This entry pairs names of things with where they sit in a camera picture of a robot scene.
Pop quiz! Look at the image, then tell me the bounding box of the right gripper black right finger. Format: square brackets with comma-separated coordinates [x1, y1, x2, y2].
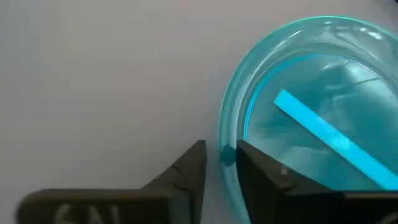
[235, 139, 398, 224]

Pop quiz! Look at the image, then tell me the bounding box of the clear teal plastic plate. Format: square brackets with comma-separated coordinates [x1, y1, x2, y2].
[218, 15, 398, 224]

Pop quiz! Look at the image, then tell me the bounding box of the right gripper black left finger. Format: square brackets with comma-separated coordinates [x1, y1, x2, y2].
[15, 139, 208, 224]

